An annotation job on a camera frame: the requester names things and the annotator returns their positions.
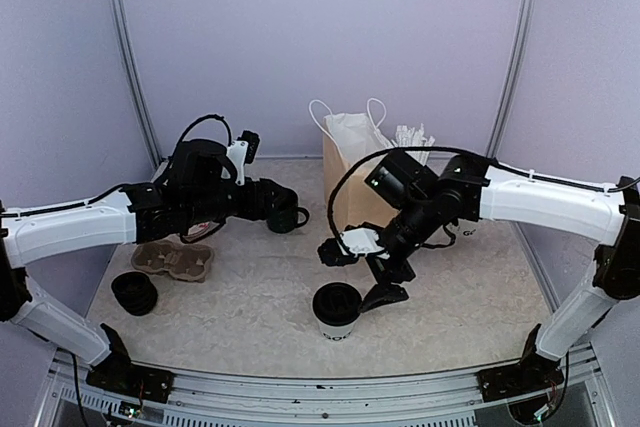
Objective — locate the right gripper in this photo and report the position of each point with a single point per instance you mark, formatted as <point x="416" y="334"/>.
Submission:
<point x="388" y="290"/>

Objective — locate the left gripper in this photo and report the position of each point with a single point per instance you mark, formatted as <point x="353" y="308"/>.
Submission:
<point x="260" y="198"/>

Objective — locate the black cup lid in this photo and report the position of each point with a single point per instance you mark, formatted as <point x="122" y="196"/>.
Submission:
<point x="336" y="304"/>

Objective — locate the white paper cup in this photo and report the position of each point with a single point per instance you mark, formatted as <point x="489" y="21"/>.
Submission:
<point x="336" y="333"/>

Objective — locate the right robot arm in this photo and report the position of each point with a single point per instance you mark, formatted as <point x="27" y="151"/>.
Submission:
<point x="475" y="188"/>

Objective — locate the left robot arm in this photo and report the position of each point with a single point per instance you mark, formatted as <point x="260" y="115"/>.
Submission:
<point x="204" y="181"/>

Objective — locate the dark green mug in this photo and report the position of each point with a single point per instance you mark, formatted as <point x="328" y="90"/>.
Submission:
<point x="286" y="216"/>

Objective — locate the red patterned bowl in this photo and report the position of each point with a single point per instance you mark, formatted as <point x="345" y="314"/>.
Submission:
<point x="196" y="232"/>

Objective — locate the cardboard cup carrier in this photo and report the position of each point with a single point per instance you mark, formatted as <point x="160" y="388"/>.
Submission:
<point x="182" y="262"/>

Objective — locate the stack of white cups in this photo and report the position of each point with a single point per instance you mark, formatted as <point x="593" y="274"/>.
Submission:
<point x="465" y="228"/>

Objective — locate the brown paper bag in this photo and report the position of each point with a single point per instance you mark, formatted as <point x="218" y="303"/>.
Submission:
<point x="347" y="138"/>

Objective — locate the stack of black lids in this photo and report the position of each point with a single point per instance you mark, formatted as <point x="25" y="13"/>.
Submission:
<point x="135" y="292"/>

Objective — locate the black cup with straws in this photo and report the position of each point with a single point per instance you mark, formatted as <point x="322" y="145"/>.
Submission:
<point x="406" y="136"/>

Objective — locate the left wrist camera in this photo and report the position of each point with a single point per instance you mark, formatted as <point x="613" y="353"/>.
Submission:
<point x="240" y="153"/>

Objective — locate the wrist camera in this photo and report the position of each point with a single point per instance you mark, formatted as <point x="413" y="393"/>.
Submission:
<point x="350" y="246"/>
<point x="240" y="153"/>

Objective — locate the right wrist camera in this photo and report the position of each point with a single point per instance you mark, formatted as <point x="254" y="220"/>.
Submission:
<point x="350" y="246"/>

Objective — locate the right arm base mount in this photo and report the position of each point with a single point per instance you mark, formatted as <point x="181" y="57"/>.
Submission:
<point x="530" y="374"/>

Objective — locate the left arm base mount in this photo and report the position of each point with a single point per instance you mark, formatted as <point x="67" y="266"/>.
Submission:
<point x="121" y="376"/>

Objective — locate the front aluminium rail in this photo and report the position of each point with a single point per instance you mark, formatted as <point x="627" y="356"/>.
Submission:
<point x="446" y="398"/>

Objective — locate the left aluminium frame post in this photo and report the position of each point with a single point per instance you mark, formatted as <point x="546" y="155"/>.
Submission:
<point x="141" y="110"/>

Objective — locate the aluminium frame post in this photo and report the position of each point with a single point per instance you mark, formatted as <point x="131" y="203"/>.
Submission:
<point x="141" y="110"/>
<point x="517" y="54"/>

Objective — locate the right aluminium frame post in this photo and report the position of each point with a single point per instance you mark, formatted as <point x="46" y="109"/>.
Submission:
<point x="517" y="54"/>

